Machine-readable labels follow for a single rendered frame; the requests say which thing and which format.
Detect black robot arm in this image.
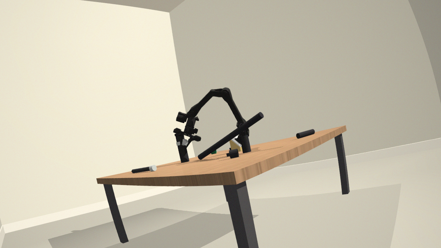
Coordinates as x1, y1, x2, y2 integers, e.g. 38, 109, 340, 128
176, 87, 249, 144

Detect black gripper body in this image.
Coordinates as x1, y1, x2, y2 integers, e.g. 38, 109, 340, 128
173, 123, 201, 142

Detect grey faceted cup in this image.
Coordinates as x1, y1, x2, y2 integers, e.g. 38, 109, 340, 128
176, 139, 188, 146

